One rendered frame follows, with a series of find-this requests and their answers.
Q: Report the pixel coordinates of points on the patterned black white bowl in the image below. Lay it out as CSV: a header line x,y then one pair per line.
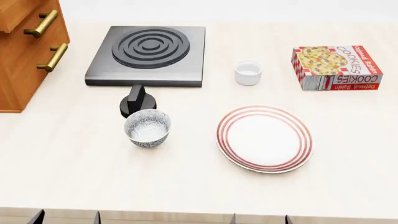
x,y
148,130

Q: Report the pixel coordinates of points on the oatmeal raisin cookies box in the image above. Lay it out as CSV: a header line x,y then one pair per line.
x,y
323,60

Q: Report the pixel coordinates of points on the dark grey stove plate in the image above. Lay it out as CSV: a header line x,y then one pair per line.
x,y
102,70

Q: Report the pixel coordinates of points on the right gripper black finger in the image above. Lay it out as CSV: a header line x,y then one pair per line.
x,y
288,221
233,220

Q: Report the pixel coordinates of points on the wooden cabinet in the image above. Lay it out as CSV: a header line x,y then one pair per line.
x,y
18,77

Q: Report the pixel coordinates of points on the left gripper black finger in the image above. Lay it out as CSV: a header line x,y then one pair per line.
x,y
38,219
96,219

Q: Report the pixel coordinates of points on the black stove knob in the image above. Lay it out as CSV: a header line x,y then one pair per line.
x,y
136,99

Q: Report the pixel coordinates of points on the small white ramekin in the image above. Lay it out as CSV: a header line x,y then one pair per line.
x,y
247,74

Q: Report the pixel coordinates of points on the wooden cabinet drawer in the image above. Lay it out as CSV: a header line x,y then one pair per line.
x,y
12,14

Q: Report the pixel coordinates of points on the white plate red rings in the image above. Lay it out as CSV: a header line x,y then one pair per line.
x,y
264,140

